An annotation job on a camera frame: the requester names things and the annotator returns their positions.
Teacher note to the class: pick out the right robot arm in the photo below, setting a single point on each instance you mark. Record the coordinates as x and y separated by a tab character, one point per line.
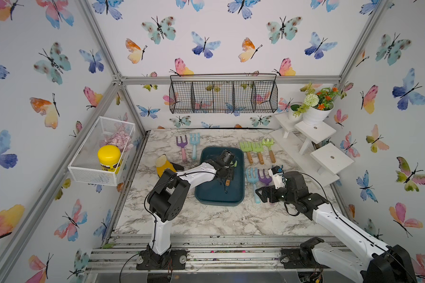
371	260

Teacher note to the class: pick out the green fork wooden handle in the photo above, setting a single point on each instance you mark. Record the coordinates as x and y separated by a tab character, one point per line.
257	147

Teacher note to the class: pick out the white wire wall basket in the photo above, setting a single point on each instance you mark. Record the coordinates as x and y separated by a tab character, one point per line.
85	166

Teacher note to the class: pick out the dark teal storage box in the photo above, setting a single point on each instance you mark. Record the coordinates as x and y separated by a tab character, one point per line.
216	192

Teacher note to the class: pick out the yellow black garden glove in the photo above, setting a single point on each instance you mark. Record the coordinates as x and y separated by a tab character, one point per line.
162	164

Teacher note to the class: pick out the white stepped wooden shelf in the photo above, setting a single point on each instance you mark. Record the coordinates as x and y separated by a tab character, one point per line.
303	143

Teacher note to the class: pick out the blue fork white handle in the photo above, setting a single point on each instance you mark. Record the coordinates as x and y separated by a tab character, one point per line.
194	141

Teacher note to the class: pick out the blue rake white handle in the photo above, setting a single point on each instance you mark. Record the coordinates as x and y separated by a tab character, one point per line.
253	177

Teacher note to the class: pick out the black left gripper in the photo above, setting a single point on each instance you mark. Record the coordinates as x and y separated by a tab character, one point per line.
231	173

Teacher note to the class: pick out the black wire wall basket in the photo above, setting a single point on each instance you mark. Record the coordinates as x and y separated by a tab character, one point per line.
223	94

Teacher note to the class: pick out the white flower pot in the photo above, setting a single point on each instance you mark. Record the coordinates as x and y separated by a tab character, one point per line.
313	117

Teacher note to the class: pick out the purple rake pink handle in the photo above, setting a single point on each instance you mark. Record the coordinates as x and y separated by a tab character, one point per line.
182	142

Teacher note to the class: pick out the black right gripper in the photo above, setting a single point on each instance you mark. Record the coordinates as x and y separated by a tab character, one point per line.
271	190

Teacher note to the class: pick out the pink items bag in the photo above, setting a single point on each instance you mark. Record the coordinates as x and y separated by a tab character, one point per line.
121	140

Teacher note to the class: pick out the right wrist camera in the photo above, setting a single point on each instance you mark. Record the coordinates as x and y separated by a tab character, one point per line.
277	175

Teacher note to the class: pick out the yellow lidded jar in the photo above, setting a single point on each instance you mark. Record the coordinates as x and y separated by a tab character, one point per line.
110	158

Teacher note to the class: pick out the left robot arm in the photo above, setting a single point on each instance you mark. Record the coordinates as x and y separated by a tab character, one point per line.
166	201

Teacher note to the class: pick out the artificial flowers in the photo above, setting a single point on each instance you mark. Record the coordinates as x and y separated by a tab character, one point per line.
322	99

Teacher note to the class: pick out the green rake wooden handle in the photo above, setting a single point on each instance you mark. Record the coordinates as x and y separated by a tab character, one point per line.
269	143
246	147
232	173

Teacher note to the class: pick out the purple fork pink handle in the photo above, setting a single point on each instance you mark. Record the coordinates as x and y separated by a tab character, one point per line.
264	177

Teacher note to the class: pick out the small white pot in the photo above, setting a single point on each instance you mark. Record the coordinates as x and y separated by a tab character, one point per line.
294	107

